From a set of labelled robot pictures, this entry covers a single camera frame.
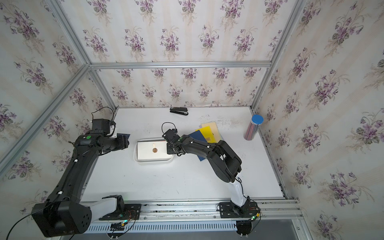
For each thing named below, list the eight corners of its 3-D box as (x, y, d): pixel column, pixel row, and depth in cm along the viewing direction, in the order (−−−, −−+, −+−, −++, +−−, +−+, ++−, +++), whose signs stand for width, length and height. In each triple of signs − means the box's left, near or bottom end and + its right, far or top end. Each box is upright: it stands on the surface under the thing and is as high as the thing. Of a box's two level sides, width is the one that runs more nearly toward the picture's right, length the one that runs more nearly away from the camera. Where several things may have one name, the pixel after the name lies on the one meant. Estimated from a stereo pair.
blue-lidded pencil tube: (244, 140, 102) (254, 122, 87) (242, 132, 107) (251, 114, 91) (254, 140, 103) (265, 122, 87) (252, 133, 107) (262, 114, 91)
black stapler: (169, 115, 117) (169, 112, 114) (170, 109, 120) (169, 107, 118) (188, 115, 117) (188, 112, 114) (188, 109, 120) (188, 107, 118)
